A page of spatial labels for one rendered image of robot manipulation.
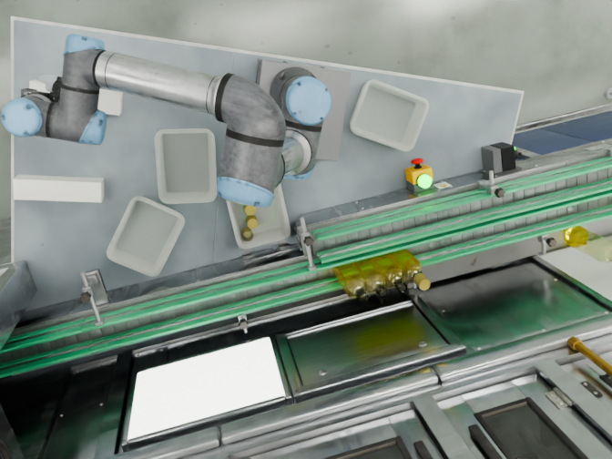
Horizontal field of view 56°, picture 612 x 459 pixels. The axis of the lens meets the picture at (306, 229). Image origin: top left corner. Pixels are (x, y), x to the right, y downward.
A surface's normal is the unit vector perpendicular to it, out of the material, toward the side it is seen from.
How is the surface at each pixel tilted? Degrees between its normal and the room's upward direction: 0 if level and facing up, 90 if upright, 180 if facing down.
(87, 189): 0
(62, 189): 0
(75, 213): 0
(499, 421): 90
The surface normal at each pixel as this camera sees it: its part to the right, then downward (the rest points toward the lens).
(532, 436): -0.19, -0.92
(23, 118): 0.19, 0.30
